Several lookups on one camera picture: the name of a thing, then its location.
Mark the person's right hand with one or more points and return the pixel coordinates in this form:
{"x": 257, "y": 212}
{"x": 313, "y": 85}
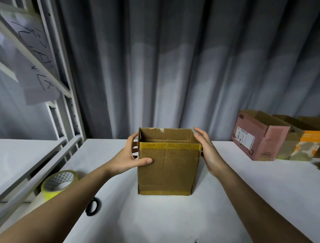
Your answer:
{"x": 211, "y": 154}

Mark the white metal shelf rack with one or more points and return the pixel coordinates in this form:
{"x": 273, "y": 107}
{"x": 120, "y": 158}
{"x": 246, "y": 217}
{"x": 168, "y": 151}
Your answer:
{"x": 65, "y": 100}

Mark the pink lettered cardboard box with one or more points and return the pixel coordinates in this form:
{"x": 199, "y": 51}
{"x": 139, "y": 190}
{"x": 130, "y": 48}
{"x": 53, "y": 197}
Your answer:
{"x": 260, "y": 135}

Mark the orange and white carton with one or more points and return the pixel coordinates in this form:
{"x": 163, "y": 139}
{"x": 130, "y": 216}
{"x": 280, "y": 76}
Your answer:
{"x": 307, "y": 145}

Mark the handwritten paper sheet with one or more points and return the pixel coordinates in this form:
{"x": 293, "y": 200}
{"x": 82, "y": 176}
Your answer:
{"x": 30, "y": 35}
{"x": 37, "y": 82}

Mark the small brown labelled carton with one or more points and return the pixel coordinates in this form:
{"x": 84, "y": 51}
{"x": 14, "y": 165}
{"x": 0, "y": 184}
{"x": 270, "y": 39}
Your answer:
{"x": 292, "y": 145}

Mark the black scissors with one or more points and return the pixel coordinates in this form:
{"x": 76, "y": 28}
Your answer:
{"x": 93, "y": 206}

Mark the brown box with 7020 sticker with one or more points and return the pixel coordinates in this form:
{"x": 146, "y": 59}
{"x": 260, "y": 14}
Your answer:
{"x": 167, "y": 170}

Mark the person's right forearm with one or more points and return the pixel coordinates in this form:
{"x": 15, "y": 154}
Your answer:
{"x": 267, "y": 210}

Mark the person's left hand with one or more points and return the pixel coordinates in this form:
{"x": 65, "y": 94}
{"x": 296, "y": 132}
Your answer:
{"x": 125, "y": 160}

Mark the yellow tape roll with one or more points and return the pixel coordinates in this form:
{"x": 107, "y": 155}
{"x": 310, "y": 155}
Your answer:
{"x": 57, "y": 183}

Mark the person's left forearm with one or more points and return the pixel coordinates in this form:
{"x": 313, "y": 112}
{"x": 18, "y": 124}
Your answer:
{"x": 55, "y": 210}

